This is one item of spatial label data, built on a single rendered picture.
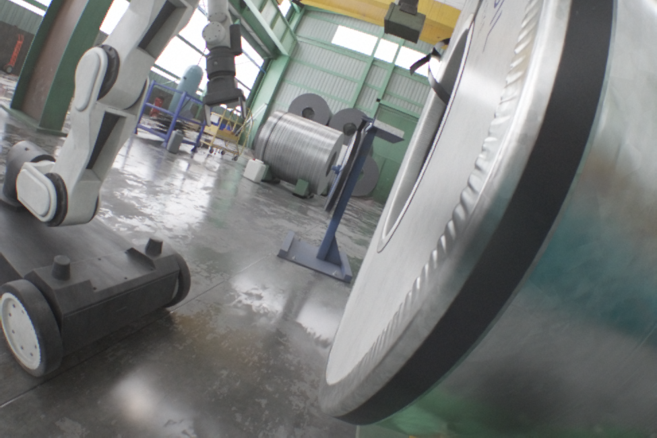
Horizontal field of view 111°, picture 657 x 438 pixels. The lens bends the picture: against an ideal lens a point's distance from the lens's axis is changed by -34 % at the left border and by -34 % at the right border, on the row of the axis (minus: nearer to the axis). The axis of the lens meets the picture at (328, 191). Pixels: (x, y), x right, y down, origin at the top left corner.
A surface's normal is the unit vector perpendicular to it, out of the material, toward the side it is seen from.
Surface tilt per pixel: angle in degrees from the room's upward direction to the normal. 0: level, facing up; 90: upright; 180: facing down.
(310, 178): 124
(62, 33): 90
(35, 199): 90
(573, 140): 99
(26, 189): 90
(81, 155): 90
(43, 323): 49
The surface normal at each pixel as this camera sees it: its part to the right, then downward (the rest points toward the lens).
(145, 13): -0.41, 0.31
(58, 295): 0.91, -0.39
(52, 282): 0.37, -0.93
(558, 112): -0.19, 0.14
